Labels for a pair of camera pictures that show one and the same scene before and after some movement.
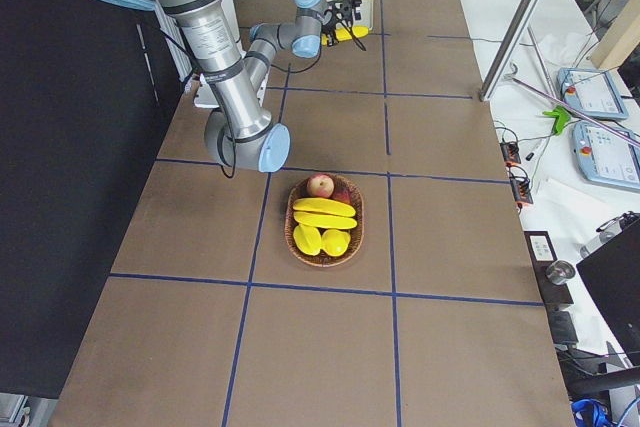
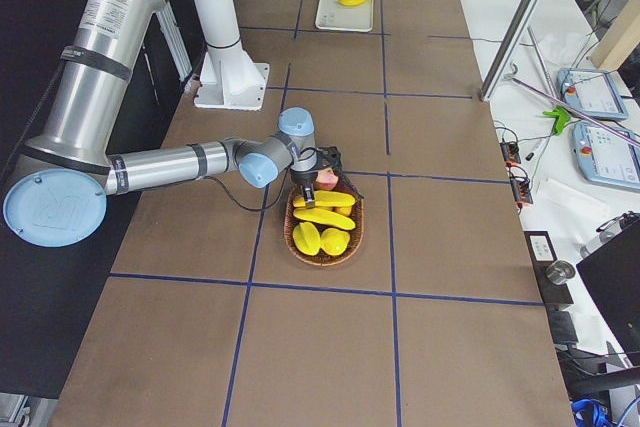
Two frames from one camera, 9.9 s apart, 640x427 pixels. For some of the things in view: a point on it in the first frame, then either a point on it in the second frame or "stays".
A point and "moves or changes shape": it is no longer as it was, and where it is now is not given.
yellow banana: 324,206 moves or changes shape
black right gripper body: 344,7 → 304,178
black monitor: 612,278 stays
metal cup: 559,272 stays
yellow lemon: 335,242 stays
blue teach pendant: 591,93 stays
